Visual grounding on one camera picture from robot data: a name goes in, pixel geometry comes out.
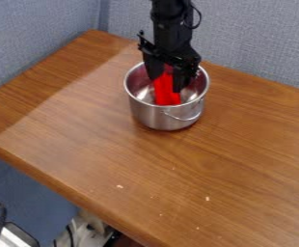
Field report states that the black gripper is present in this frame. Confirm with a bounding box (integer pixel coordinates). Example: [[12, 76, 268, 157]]
[[137, 0, 203, 93]]

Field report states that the red block object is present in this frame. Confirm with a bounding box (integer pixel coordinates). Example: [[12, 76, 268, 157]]
[[153, 65, 180, 105]]

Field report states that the silver metal pot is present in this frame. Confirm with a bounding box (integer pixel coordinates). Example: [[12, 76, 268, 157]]
[[124, 63, 209, 131]]

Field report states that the white object under table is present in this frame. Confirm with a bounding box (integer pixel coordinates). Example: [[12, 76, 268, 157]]
[[50, 209, 113, 247]]

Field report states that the striped grey white object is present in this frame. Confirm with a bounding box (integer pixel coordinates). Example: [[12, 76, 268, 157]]
[[0, 223, 40, 247]]

